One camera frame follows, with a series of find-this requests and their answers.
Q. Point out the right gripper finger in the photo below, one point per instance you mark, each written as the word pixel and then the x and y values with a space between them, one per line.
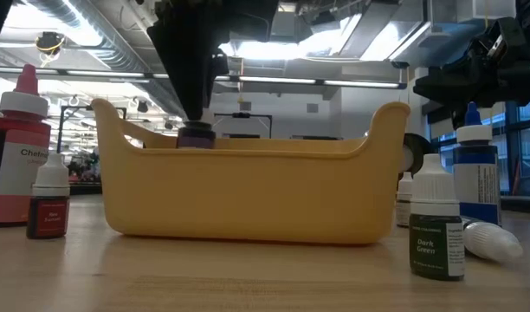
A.
pixel 434 89
pixel 460 117

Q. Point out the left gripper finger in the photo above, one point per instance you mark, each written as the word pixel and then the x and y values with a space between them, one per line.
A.
pixel 191 78
pixel 221 65

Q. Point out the large purple food coloring bottle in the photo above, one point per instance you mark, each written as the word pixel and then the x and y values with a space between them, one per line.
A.
pixel 195 138

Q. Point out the large blue food coloring bottle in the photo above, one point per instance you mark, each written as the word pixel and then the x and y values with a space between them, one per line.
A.
pixel 477 182

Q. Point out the small pale-label coloring bottle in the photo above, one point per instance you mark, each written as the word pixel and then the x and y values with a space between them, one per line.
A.
pixel 404 203

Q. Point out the small dark food coloring bottle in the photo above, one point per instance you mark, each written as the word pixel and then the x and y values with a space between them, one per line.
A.
pixel 492 240

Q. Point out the yellow plastic bin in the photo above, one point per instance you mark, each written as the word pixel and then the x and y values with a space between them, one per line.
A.
pixel 247 195

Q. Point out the large red food coloring bottle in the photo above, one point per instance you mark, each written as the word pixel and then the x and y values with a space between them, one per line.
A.
pixel 18 173

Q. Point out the small red food coloring bottle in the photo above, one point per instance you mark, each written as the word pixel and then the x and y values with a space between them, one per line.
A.
pixel 48 216

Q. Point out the small dark green coloring bottle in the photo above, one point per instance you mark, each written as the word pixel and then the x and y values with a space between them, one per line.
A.
pixel 434 251

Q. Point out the white cylinder roll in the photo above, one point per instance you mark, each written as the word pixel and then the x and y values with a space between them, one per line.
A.
pixel 418 147

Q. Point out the white ceiling box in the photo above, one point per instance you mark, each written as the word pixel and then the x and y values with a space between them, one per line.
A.
pixel 486 8

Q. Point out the blue-lit window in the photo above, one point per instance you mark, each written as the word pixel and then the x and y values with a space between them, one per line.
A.
pixel 529 151

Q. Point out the long ceiling light bar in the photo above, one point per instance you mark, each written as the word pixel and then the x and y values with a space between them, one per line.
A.
pixel 96 73

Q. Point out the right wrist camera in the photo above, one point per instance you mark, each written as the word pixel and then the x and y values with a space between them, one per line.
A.
pixel 503 39

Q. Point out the grey wall vent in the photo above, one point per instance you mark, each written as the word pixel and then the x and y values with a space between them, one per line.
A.
pixel 312 108
pixel 245 106

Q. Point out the round silver ventilation duct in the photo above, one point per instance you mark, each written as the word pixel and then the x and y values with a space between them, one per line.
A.
pixel 118 52

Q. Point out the rectangular metal ceiling duct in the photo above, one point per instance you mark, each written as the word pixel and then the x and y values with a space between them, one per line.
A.
pixel 377 30

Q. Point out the tall black frame stand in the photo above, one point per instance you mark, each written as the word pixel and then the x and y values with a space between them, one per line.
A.
pixel 62 125

